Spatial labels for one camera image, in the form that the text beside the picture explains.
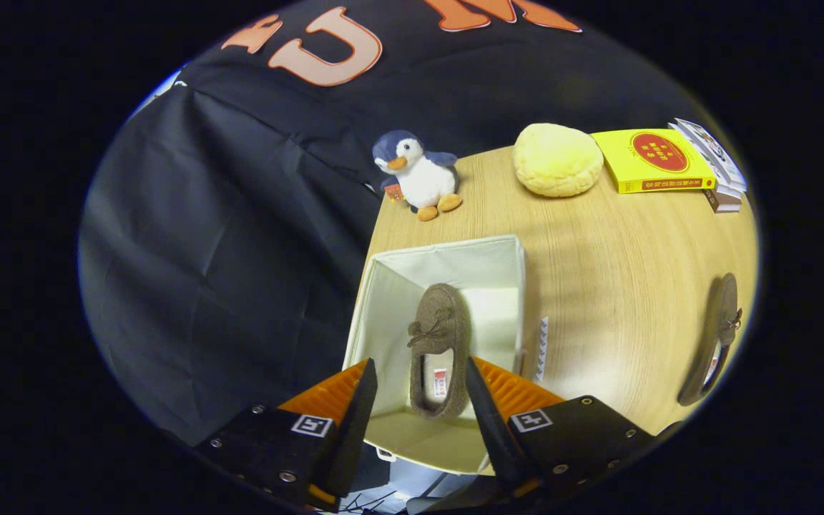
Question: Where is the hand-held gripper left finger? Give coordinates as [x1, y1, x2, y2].
[194, 358, 378, 512]

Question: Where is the yellow round plush bun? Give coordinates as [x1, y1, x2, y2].
[512, 123, 604, 198]

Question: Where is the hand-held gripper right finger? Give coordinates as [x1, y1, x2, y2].
[465, 356, 659, 501]

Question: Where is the brown fabric storage box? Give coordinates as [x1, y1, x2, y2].
[342, 235, 527, 475]

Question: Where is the penguin plush toy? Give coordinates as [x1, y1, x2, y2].
[372, 129, 464, 222]

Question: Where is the brown shoe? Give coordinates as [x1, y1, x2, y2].
[677, 273, 744, 407]
[408, 283, 471, 421]

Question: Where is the yellow book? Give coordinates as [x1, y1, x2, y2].
[591, 129, 717, 195]

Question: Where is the brown-spined book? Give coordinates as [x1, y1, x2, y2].
[702, 187, 742, 214]

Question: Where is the white printed tape strip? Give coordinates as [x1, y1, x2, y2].
[535, 316, 550, 383]

